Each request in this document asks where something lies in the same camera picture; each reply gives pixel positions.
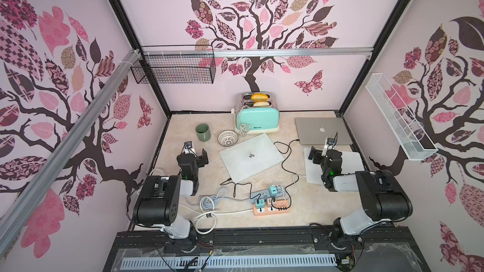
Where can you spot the orange power strip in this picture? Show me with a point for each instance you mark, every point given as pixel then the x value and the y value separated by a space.
pixel 282 208

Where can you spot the bread slice in toaster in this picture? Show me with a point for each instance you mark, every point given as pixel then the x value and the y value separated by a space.
pixel 259 97

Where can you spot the white laptop centre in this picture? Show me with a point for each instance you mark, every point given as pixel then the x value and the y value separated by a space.
pixel 250 157

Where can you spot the silver apple laptop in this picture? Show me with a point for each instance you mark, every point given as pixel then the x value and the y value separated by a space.
pixel 314 131

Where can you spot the white patterned bowl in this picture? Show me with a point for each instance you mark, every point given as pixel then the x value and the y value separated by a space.
pixel 227 138

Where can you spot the grey power strip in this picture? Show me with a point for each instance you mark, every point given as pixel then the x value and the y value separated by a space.
pixel 264 194

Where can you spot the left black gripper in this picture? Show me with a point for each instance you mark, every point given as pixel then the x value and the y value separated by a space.
pixel 191 157

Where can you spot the mint charger on orange strip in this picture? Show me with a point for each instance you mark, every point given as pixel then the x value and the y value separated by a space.
pixel 260 203

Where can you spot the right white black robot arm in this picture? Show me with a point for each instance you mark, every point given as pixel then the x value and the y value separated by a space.
pixel 382 198

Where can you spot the black wire basket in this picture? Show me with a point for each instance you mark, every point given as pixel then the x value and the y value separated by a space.
pixel 175 64

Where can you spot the pink charger on orange strip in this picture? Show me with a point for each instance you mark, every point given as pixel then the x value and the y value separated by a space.
pixel 271 203

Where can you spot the white wire basket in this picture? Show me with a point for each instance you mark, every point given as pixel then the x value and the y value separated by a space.
pixel 393 101

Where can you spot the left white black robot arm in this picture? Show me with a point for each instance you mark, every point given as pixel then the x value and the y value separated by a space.
pixel 158 202

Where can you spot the white laptop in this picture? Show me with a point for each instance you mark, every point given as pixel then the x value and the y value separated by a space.
pixel 351 162
pixel 250 157

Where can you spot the white laptop right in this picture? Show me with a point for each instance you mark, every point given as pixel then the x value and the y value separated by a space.
pixel 351 162

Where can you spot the mint green toaster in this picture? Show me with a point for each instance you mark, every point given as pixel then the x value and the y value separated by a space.
pixel 254 117

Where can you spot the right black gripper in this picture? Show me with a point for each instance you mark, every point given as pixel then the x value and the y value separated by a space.
pixel 328 155

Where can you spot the green mug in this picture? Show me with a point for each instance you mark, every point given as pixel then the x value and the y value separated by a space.
pixel 203 132

